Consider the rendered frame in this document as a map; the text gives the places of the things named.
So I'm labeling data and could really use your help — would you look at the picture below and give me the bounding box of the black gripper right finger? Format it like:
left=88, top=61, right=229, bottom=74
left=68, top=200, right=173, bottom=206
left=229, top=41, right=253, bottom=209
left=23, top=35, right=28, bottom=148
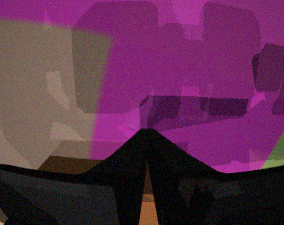
left=147, top=129, right=284, bottom=225

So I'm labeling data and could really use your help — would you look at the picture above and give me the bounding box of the orange square block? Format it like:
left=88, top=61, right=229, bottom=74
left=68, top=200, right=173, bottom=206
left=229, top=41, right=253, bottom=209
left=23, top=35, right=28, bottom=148
left=37, top=154, right=158, bottom=225

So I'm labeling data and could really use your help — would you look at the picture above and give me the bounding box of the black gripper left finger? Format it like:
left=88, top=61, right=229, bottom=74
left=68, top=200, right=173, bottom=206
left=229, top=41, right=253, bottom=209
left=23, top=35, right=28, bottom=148
left=0, top=129, right=147, bottom=225

